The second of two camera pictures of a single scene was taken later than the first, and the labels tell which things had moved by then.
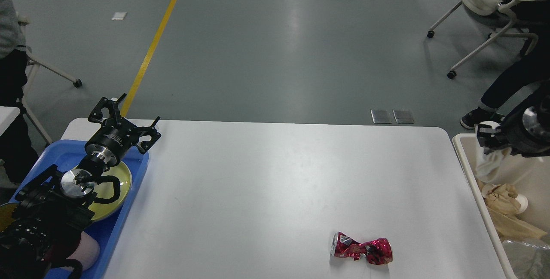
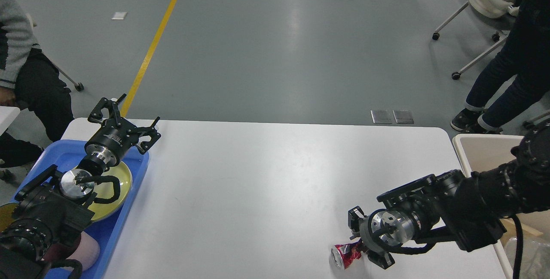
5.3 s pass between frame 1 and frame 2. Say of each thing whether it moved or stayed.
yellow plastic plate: stayed
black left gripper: stayed
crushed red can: moved
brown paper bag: stayed
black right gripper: moved
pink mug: stayed
